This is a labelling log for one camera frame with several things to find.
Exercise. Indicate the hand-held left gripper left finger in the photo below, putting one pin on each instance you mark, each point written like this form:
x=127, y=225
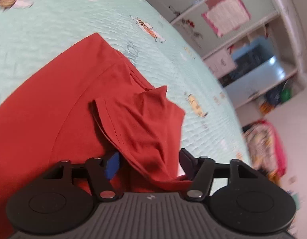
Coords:
x=112, y=164

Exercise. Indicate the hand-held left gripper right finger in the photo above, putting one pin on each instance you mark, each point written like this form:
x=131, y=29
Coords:
x=186, y=161

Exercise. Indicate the red t-shirt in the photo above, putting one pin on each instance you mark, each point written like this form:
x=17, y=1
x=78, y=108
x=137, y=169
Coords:
x=68, y=92

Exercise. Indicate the folded floral quilt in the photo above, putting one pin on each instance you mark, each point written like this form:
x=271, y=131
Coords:
x=260, y=144

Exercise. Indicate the pink folded blanket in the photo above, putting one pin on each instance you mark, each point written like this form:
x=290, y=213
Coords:
x=280, y=154

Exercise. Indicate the white door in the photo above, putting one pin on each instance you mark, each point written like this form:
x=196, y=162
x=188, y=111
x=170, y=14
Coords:
x=255, y=84

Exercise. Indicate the white drawer cabinet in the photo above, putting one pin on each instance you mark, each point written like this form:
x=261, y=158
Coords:
x=220, y=63

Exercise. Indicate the pile of colourful bags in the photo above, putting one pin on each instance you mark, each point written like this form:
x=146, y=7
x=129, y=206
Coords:
x=275, y=97

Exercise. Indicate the beige wall socket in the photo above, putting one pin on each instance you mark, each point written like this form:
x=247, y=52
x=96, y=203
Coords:
x=292, y=180

